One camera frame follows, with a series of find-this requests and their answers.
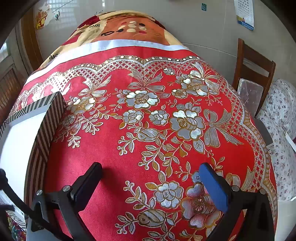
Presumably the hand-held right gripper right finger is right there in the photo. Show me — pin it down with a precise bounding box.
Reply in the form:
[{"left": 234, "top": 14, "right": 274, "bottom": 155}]
[{"left": 199, "top": 162, "right": 281, "bottom": 241}]

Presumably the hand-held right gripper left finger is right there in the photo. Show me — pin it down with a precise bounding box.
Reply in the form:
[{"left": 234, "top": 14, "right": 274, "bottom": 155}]
[{"left": 30, "top": 162, "right": 103, "bottom": 241}]

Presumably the striped white cardboard box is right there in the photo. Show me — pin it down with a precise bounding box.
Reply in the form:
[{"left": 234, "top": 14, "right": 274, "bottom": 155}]
[{"left": 0, "top": 91, "right": 67, "bottom": 241}]

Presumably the red gold floral tablecloth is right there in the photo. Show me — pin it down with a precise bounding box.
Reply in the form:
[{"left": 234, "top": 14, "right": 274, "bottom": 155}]
[{"left": 9, "top": 50, "right": 278, "bottom": 241}]

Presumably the white floral cloth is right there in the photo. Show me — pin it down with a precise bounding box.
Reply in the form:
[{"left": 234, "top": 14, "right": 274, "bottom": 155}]
[{"left": 255, "top": 79, "right": 296, "bottom": 202}]

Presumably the clear plastic wrapped pad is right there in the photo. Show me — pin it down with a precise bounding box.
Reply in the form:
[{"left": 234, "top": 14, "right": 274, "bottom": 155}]
[{"left": 237, "top": 78, "right": 270, "bottom": 116}]

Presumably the brown wooden louvered door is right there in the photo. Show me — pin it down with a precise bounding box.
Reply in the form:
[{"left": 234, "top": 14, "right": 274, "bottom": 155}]
[{"left": 0, "top": 9, "right": 44, "bottom": 130}]

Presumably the brown wooden chair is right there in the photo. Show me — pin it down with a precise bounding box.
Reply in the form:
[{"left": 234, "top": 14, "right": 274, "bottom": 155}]
[{"left": 232, "top": 38, "right": 276, "bottom": 118}]

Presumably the orange printed blanket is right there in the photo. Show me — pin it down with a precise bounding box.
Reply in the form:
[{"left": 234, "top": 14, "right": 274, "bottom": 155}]
[{"left": 38, "top": 10, "right": 189, "bottom": 70}]

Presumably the red yellow wall sticker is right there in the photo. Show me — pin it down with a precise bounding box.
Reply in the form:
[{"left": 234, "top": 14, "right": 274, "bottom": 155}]
[{"left": 35, "top": 4, "right": 52, "bottom": 30}]

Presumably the wall calendar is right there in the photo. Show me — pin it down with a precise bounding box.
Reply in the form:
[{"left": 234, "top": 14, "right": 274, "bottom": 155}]
[{"left": 233, "top": 0, "right": 255, "bottom": 31}]

